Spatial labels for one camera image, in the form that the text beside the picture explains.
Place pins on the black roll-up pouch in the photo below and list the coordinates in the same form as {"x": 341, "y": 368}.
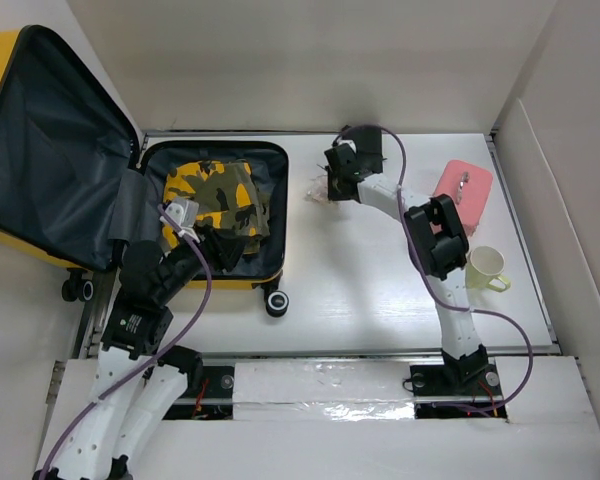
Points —
{"x": 368, "y": 146}

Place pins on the clear packet with red print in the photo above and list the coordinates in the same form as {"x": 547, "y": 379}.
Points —
{"x": 318, "y": 190}

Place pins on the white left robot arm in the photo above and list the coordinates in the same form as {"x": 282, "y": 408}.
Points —
{"x": 138, "y": 377}

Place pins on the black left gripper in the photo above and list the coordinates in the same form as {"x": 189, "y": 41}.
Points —
{"x": 220, "y": 248}

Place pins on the pink vanity case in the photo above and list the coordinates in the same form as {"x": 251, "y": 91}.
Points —
{"x": 469, "y": 187}

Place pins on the pale yellow mug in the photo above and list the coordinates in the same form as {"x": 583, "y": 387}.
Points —
{"x": 485, "y": 269}

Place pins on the camouflage garment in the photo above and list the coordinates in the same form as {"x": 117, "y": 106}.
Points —
{"x": 228, "y": 197}

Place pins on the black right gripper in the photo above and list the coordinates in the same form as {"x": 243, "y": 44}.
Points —
{"x": 333, "y": 194}

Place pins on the yellow hard-shell suitcase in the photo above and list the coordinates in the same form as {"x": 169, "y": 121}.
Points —
{"x": 77, "y": 187}

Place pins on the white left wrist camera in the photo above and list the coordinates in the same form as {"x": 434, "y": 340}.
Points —
{"x": 180, "y": 215}

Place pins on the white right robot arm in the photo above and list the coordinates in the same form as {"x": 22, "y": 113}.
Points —
{"x": 438, "y": 248}

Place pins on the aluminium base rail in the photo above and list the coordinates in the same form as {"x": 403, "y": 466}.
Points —
{"x": 427, "y": 356}

